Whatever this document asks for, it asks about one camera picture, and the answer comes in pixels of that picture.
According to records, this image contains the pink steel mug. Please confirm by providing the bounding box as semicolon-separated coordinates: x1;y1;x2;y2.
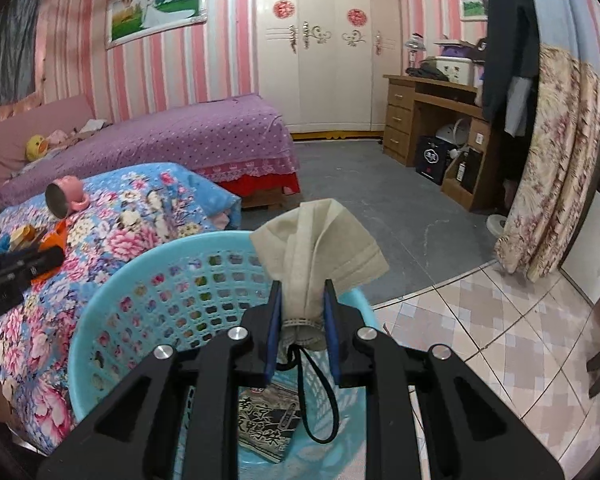
45;176;90;220

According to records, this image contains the wooden desk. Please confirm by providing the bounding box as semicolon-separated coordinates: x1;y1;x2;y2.
382;75;500;212

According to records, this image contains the beige cloth mask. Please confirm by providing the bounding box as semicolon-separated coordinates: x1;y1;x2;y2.
250;198;389;352

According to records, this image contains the floral blue pink blanket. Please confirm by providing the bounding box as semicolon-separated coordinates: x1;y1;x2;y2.
0;162;242;454

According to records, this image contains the dark hanging jacket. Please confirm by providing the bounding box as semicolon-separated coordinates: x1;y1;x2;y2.
481;0;541;137

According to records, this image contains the pink headboard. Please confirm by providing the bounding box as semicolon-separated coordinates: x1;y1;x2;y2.
0;96;95;188

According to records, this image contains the black printed packet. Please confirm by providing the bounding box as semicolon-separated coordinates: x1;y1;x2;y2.
237;382;302;463

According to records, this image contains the yellow duck plush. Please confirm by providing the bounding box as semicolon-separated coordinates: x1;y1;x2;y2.
26;134;48;162

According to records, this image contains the white wardrobe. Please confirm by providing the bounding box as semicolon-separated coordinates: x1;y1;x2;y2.
256;0;402;136

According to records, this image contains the black box under desk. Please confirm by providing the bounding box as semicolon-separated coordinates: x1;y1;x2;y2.
415;136;454;185

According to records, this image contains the white storage box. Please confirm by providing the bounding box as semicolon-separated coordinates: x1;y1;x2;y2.
422;56;476;86

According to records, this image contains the purple dotted bed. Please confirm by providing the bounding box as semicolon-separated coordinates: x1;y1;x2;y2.
0;93;300;206

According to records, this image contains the grey window curtain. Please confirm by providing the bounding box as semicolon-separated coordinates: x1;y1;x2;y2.
0;0;41;106

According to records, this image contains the floral hanging curtain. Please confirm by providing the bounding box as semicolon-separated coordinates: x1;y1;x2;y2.
495;44;600;282

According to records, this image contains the framed wedding picture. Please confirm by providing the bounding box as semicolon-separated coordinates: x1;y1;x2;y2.
106;0;208;48

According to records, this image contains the light blue plastic basket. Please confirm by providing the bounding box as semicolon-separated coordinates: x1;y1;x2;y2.
68;231;365;479

